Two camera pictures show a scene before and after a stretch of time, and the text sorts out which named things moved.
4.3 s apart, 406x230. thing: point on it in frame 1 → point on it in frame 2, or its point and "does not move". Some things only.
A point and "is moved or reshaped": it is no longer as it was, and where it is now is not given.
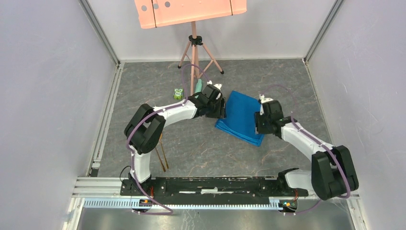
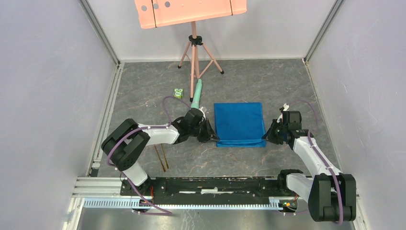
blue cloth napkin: x=240 y=121 is moved or reshaped
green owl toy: x=178 y=94 does not move
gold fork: x=163 y=166 does not move
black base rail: x=210 y=190 does not move
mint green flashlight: x=198 y=87 does not move
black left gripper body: x=216 y=109 → x=204 y=134
